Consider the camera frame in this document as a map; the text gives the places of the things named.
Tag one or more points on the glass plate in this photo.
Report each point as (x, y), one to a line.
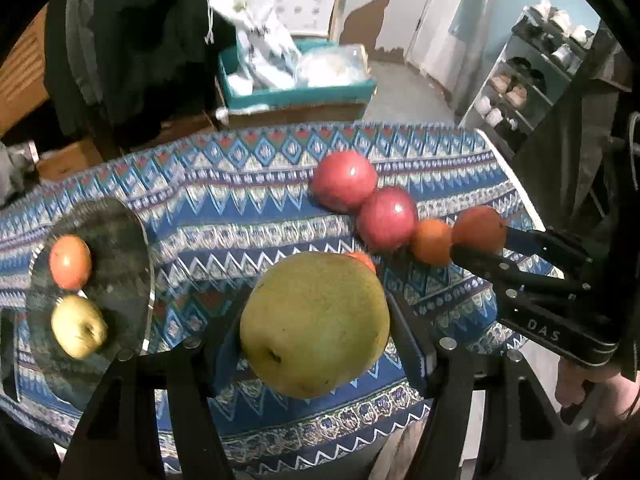
(121, 285)

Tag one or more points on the large green pear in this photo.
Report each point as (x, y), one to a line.
(313, 322)

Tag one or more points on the small orange with stem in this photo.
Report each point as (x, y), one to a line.
(480, 227)

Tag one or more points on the orange on plate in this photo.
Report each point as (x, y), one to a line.
(70, 262)

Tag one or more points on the blue patterned tablecloth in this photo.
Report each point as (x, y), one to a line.
(219, 209)

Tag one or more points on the teal cardboard box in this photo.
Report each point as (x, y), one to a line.
(295, 90)

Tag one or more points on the wooden louvered door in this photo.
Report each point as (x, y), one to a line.
(22, 75)

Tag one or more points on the grey shoe rack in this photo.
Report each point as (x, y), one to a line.
(533, 69)

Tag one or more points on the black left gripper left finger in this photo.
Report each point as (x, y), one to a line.
(117, 436)

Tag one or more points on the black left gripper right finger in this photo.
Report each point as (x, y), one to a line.
(522, 437)

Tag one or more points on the white plastic bag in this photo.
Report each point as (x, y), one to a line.
(269, 58)

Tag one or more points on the black hanging clothes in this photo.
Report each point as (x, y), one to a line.
(117, 69)

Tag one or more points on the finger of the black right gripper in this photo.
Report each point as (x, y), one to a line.
(554, 246)
(510, 280)

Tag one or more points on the light red apple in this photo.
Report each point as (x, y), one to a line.
(343, 181)

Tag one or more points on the dark red apple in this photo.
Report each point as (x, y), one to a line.
(387, 219)

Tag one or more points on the orange left of pear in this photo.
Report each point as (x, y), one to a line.
(364, 259)

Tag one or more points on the person's right hand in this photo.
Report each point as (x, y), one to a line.
(617, 396)

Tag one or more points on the large orange right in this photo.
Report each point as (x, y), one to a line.
(431, 242)

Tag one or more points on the small yellow apple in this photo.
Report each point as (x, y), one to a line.
(78, 326)

